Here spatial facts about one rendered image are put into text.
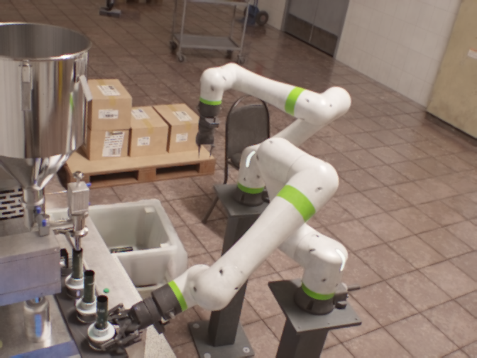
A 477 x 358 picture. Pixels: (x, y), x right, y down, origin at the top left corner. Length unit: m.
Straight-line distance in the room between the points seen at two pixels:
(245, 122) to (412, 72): 4.28
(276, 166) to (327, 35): 7.38
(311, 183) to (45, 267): 0.74
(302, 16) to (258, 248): 8.11
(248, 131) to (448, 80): 3.58
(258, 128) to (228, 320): 1.43
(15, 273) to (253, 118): 2.53
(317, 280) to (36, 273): 0.92
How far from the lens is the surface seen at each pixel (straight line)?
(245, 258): 1.45
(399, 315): 3.62
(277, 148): 1.61
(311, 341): 2.08
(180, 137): 4.46
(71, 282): 1.71
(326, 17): 8.97
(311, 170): 1.53
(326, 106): 2.15
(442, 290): 3.99
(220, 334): 2.96
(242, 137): 3.66
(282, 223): 1.48
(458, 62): 6.71
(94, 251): 1.92
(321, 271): 1.86
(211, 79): 2.23
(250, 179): 2.39
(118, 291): 1.76
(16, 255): 1.41
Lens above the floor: 2.20
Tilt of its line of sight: 30 degrees down
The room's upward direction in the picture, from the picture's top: 10 degrees clockwise
